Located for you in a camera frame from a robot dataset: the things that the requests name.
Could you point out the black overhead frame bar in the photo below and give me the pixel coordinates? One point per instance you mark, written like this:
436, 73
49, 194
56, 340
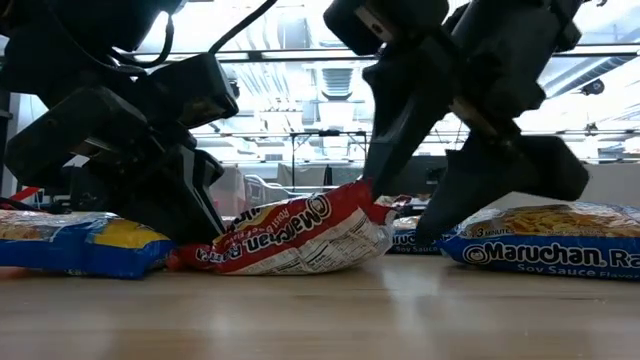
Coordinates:
300, 55

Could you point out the blue Maruchan soy sauce pack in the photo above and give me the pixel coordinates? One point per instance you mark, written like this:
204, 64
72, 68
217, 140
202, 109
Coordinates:
75, 250
540, 255
405, 240

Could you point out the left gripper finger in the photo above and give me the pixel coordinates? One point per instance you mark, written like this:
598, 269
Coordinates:
155, 205
200, 210

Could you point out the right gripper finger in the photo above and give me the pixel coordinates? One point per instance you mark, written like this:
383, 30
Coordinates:
405, 115
490, 180

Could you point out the black ceiling spotlight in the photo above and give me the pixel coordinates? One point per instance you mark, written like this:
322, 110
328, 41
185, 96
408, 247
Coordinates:
234, 85
594, 87

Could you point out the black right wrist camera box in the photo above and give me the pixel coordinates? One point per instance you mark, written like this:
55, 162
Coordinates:
380, 20

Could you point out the red Maruchan roast beef pack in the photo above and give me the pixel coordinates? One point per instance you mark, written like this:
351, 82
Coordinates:
300, 235

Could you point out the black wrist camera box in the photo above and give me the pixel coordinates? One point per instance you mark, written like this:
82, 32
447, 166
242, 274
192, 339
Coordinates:
195, 90
380, 20

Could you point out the red flat piece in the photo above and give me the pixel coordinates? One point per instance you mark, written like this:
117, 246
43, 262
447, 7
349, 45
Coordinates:
25, 193

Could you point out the large black monitor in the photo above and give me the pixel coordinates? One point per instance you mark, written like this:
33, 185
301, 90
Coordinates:
420, 175

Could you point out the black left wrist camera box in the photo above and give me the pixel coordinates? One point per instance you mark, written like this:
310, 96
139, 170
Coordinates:
195, 90

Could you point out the silver ventilation duct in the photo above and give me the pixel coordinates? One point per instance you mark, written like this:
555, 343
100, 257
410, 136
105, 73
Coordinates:
337, 82

